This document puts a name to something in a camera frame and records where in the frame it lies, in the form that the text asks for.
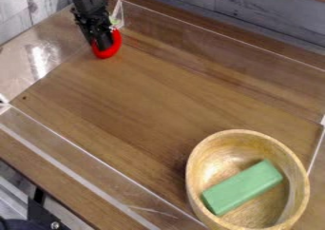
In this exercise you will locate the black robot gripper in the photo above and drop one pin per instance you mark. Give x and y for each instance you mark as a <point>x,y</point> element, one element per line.
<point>91,15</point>

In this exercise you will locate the red plush strawberry toy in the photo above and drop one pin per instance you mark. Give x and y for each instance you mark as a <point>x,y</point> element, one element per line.
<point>109,50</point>

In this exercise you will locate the wooden bowl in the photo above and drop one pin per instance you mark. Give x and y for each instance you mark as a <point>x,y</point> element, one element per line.
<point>224,154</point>

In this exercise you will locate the green rectangular block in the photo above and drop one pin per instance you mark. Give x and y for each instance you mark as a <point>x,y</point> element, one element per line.
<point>240,188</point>

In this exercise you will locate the clear acrylic corner bracket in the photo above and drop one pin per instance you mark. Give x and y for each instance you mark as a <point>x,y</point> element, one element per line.
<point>116,16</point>

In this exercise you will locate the clear acrylic barrier wall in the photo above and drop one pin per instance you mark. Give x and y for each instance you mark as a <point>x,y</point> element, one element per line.
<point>99,130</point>

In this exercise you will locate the black metal clamp bracket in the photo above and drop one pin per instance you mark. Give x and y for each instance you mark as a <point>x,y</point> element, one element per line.
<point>40,218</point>

